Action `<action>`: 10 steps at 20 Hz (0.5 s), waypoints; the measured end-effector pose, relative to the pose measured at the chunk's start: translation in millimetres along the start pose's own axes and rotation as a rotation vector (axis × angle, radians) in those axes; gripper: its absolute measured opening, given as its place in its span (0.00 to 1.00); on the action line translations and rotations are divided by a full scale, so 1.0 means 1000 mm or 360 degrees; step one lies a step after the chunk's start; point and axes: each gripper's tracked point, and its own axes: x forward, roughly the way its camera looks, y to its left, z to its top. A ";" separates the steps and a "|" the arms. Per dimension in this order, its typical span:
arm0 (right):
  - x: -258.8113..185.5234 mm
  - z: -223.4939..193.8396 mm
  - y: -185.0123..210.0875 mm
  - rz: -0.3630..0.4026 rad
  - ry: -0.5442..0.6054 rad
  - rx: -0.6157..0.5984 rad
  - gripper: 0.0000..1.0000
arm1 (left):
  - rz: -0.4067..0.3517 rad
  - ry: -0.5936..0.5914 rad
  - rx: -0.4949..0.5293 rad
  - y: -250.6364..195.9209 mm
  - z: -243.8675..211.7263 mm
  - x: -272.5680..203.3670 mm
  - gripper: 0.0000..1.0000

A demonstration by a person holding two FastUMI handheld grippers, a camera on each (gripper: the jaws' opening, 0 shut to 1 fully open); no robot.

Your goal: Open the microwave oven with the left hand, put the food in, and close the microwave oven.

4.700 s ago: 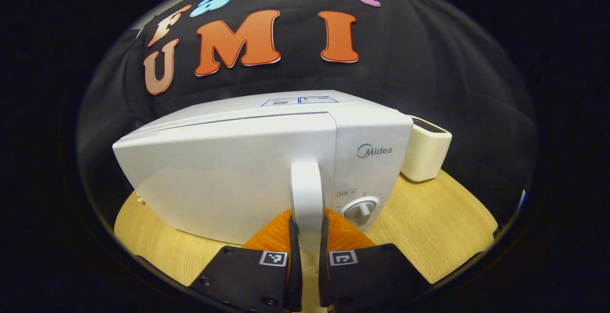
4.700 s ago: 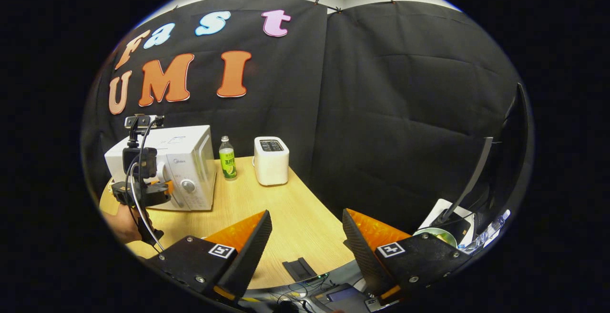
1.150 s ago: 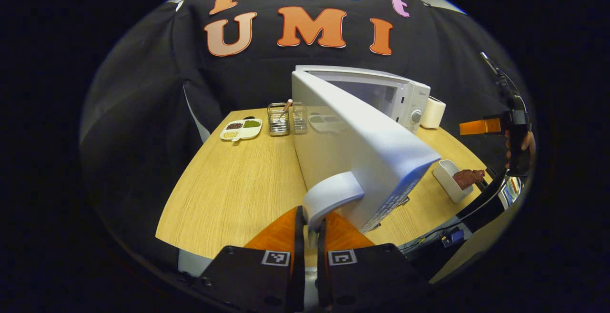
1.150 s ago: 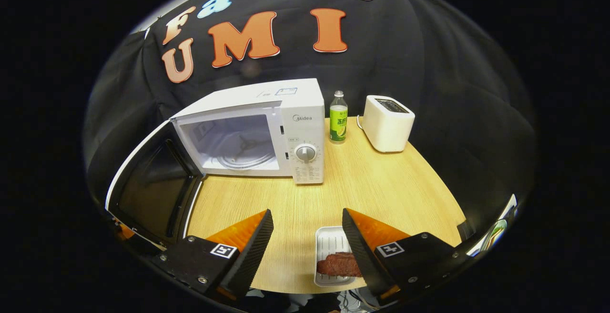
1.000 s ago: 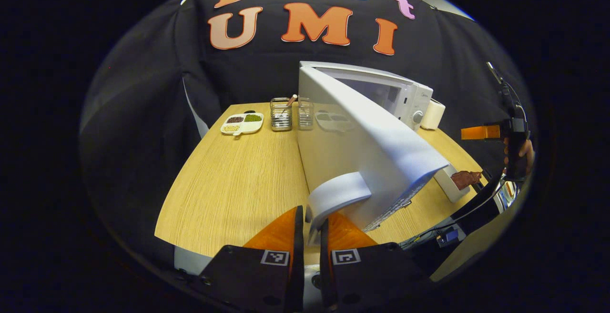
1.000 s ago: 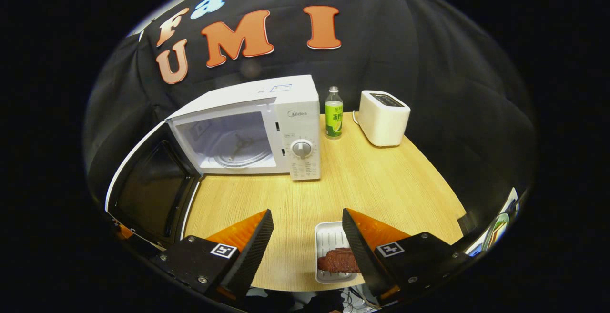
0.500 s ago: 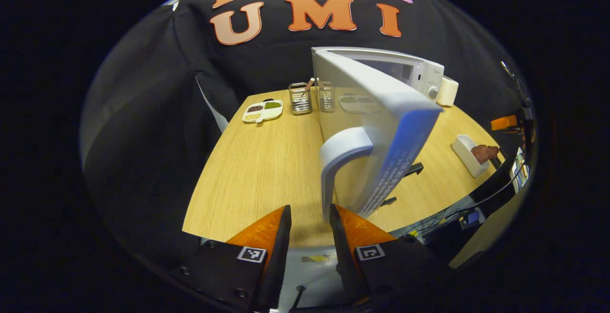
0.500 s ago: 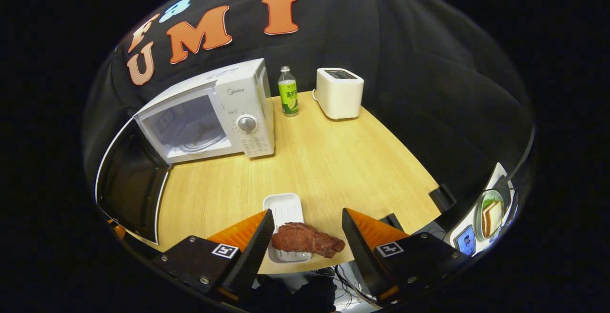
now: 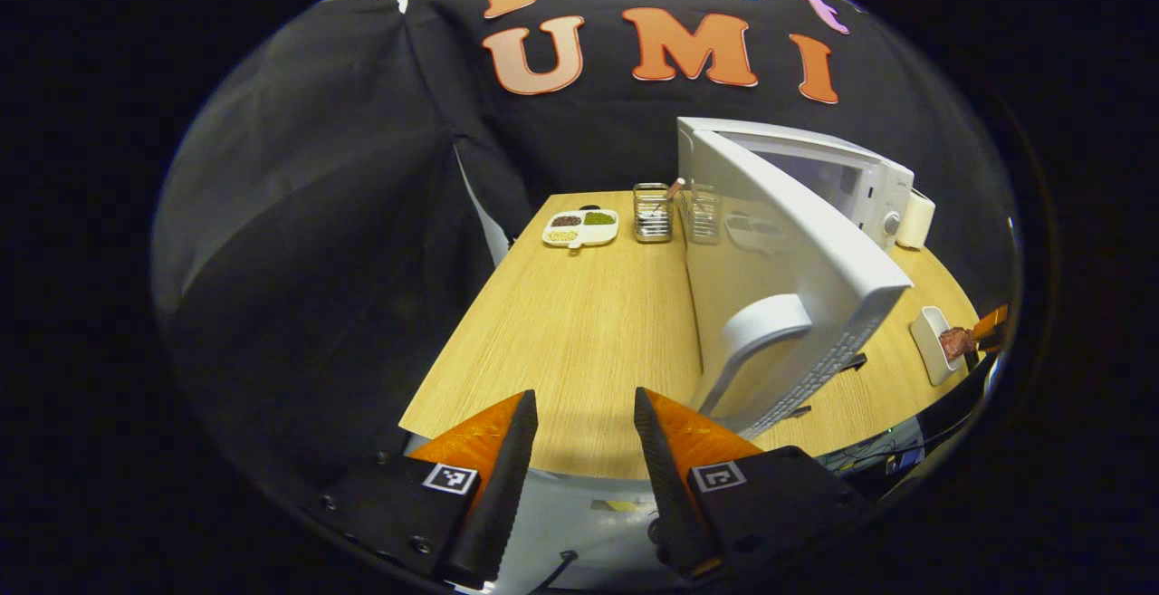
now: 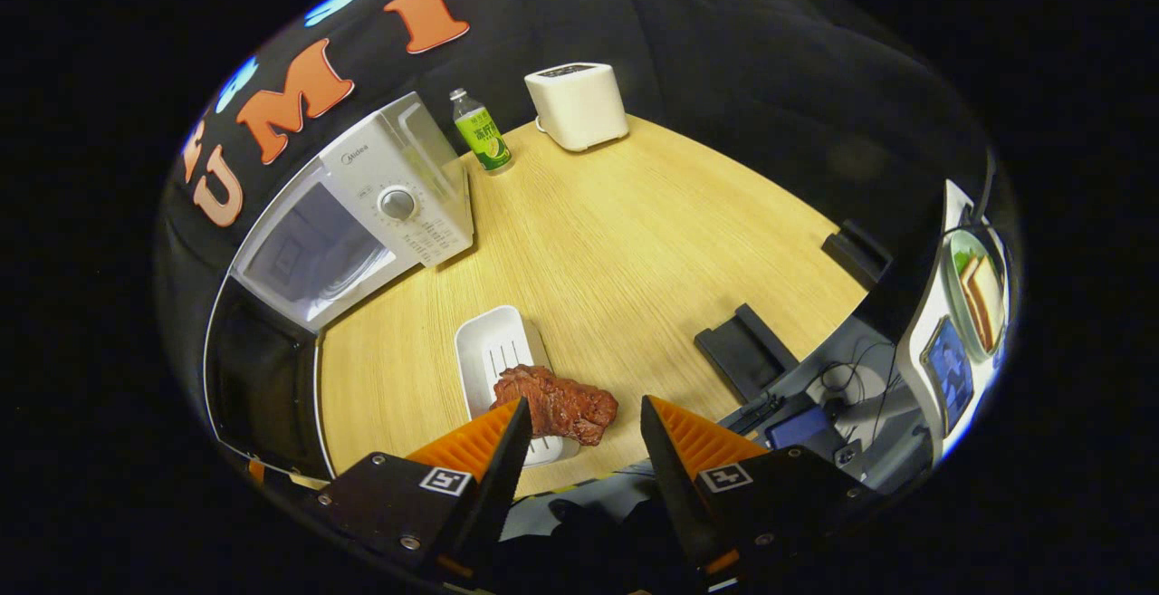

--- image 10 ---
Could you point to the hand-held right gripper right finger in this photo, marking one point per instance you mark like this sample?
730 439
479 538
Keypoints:
675 495

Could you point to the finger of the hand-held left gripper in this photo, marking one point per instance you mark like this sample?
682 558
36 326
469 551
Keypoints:
257 472

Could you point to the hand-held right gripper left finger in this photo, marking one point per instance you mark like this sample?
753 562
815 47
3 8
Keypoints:
498 495

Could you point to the red meat piece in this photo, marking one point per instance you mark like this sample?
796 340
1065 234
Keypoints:
561 405

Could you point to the white microwave oven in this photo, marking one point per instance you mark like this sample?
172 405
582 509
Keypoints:
398 169

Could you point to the dark blue flat device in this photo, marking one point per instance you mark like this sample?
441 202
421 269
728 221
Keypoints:
801 427

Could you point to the white ribbed plastic tray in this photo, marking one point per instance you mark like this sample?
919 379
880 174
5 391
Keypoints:
493 350

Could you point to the black flat stand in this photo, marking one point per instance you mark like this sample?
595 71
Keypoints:
738 350
856 255

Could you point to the dark tablet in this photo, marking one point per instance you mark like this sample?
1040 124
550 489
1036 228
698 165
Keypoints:
951 373

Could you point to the white side table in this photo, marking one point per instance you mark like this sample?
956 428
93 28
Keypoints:
925 292

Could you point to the green label drink bottle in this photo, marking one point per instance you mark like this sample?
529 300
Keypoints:
484 138

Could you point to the plate with sandwich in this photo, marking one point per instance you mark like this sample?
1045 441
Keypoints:
982 296

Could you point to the white toaster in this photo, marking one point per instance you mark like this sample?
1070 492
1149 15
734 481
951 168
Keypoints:
579 110

